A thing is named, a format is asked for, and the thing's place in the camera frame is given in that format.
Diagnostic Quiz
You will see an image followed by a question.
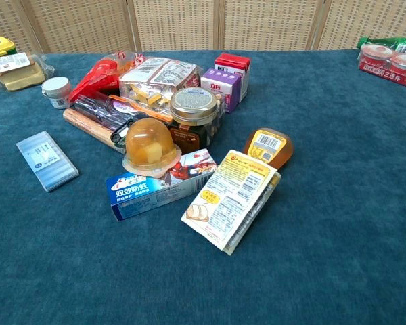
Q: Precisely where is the light blue plastic case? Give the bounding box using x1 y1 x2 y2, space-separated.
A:
16 131 80 193

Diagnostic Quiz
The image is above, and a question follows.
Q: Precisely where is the yellow and white bread packet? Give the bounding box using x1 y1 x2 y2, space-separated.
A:
181 150 282 256

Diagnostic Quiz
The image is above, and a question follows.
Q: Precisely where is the yellow fruit jelly cup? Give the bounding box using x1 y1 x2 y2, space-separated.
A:
122 118 183 179

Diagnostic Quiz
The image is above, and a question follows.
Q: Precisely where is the gold lidded jar of nuts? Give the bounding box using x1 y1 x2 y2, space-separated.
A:
168 87 226 152

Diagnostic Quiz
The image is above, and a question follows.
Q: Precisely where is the blue toothpaste box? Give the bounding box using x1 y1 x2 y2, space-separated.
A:
105 148 218 222

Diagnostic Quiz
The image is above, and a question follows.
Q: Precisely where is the honey squeeze bottle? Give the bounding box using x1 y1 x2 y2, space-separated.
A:
242 127 294 170

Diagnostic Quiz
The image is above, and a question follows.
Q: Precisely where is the purple drink carton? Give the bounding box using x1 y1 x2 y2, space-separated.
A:
200 67 242 114

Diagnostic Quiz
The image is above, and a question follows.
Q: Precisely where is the clear bag of biscuits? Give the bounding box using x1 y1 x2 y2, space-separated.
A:
118 57 204 113

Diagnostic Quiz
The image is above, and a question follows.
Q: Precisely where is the red drink carton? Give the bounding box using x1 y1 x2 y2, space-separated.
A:
214 53 252 102

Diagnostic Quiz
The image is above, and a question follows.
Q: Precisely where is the dark purple striped package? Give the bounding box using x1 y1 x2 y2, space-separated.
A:
72 94 140 142

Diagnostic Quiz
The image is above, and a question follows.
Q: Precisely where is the blue table cloth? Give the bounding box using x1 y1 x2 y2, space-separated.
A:
0 49 406 325

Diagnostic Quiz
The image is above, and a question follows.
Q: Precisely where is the red snack bag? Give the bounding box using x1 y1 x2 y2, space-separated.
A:
68 50 146 104

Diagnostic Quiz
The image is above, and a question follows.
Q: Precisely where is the woven folding screen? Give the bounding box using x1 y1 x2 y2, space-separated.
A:
0 0 406 56

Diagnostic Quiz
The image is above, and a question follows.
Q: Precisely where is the small white plastic jar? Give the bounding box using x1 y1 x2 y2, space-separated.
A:
41 76 72 110

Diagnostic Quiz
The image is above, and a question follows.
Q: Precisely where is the bagged sponge cake with label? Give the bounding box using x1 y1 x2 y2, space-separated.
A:
0 52 55 92

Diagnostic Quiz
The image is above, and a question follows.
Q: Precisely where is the red three-cup pack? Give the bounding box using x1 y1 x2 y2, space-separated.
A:
357 43 406 91

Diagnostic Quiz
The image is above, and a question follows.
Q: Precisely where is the green plastic bottle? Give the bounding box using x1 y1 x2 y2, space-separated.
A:
357 35 406 57

